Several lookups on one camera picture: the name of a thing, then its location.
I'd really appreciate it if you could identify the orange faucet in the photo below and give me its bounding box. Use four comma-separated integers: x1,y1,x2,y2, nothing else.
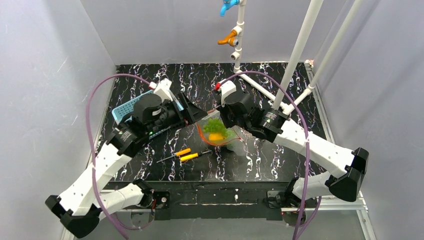
217,30,239,48

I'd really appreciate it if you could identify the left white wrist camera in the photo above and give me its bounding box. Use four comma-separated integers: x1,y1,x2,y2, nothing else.
148,78,173,102

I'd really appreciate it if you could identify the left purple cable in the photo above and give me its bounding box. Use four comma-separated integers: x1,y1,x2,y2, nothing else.
85,73,157,240

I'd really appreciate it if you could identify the purple cable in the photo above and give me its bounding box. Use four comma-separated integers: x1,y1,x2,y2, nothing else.
85,73,157,240
213,70,323,240

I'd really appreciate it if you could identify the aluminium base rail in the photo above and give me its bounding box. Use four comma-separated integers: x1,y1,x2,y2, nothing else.
57,184,368,239

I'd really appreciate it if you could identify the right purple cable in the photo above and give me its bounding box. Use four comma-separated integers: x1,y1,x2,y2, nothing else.
213,70,323,240

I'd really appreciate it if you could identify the blue faucet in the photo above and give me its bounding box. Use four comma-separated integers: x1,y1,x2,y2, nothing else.
219,0,240,17

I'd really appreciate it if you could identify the yellow lemon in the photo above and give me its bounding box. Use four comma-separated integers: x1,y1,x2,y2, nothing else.
208,132,226,142

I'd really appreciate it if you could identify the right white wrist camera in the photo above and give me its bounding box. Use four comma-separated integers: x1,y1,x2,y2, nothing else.
213,79,237,106

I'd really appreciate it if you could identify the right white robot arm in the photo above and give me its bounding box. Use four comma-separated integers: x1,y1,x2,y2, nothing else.
217,89,369,206

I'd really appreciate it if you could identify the yellow handle screwdriver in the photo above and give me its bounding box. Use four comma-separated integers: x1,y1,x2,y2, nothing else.
179,150,212,162

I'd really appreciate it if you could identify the white pvc pipe frame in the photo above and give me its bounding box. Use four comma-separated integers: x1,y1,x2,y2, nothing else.
230,0,365,138

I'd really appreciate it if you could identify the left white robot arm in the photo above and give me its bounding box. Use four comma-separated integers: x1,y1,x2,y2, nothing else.
45,91,208,238

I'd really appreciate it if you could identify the orange handle screwdriver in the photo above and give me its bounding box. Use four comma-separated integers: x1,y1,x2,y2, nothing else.
156,148,191,163

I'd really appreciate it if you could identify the clear zip top bag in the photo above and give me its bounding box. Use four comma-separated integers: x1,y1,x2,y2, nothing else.
196,109,247,156

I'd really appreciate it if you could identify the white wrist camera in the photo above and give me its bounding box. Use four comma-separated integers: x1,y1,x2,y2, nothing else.
213,79,237,106
148,78,173,102

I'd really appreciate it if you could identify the green grape bunch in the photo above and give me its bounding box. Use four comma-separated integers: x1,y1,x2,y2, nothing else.
203,118,228,138

